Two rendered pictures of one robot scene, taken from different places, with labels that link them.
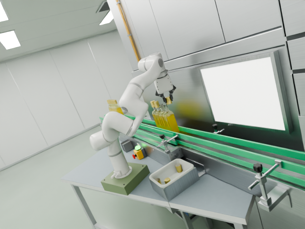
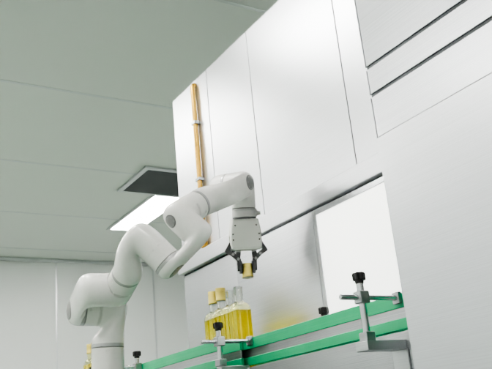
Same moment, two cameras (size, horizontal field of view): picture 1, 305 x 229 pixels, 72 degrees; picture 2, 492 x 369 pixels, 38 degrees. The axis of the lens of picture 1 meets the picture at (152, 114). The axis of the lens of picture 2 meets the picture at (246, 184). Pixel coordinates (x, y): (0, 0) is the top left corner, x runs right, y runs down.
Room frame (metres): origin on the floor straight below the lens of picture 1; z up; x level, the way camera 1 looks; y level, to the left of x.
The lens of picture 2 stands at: (-0.90, 0.21, 0.70)
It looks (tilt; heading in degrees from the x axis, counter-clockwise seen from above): 19 degrees up; 351
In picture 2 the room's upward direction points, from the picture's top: 6 degrees counter-clockwise
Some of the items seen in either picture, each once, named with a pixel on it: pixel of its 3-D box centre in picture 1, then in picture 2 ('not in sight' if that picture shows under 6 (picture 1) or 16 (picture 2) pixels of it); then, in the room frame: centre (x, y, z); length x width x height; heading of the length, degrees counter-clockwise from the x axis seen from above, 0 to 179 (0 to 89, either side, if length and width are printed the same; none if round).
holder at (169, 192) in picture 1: (177, 176); not in sight; (1.07, -0.01, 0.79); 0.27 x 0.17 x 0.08; 114
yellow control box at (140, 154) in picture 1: (140, 153); not in sight; (1.57, 0.20, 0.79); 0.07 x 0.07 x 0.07; 24
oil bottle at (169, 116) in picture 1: (172, 125); (241, 335); (1.36, -0.10, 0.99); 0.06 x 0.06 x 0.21; 25
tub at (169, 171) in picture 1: (173, 177); not in sight; (1.06, 0.01, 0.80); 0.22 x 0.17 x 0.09; 114
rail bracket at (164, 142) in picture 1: (168, 142); (226, 343); (1.20, -0.03, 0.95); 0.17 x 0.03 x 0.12; 114
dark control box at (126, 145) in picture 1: (126, 146); not in sight; (1.82, 0.32, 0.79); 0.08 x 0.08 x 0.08; 24
